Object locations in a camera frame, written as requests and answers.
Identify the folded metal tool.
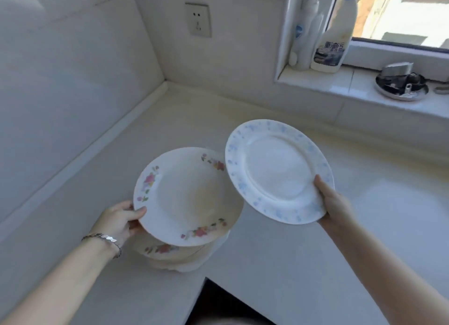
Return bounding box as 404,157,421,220
380,62,415,77

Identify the person's left hand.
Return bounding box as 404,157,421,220
88,200,148,254

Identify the person's left forearm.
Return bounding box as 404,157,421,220
0,238,120,325

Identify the white pump bottle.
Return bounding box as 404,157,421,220
288,0,325,71

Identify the silver bracelet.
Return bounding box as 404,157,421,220
81,233,123,259

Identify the floral rimmed white plate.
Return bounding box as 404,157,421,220
133,230,213,263

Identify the person's right forearm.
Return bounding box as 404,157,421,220
317,211,449,325

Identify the person's right hand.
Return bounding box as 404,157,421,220
313,174,356,231

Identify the white cleaner bottle blue cap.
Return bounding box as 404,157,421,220
310,0,360,73

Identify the round metal dish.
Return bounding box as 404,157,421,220
375,72,429,102

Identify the white wall socket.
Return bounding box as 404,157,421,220
185,2,212,38

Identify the white plate with blue speckles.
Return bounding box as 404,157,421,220
225,119,335,226

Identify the white plate with pink flowers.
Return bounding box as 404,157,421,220
133,147,245,247

